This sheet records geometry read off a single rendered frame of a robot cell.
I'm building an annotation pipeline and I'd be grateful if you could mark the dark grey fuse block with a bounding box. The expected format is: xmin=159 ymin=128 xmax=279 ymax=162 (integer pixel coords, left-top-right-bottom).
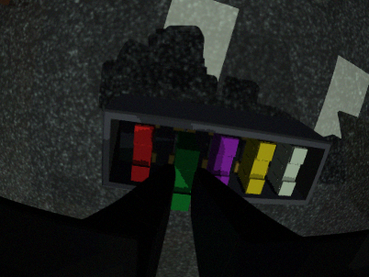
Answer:
xmin=101 ymin=94 xmax=331 ymax=205

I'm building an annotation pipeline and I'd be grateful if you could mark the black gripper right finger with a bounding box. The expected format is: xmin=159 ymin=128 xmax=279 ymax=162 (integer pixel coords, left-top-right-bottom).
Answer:
xmin=191 ymin=168 xmax=369 ymax=277

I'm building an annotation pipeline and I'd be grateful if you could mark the purple fuse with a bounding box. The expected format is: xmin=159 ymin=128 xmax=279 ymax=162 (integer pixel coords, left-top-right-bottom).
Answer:
xmin=207 ymin=132 xmax=239 ymax=186

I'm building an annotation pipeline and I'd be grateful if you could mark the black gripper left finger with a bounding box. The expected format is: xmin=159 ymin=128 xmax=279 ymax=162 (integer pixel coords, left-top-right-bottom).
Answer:
xmin=0 ymin=163 xmax=176 ymax=277

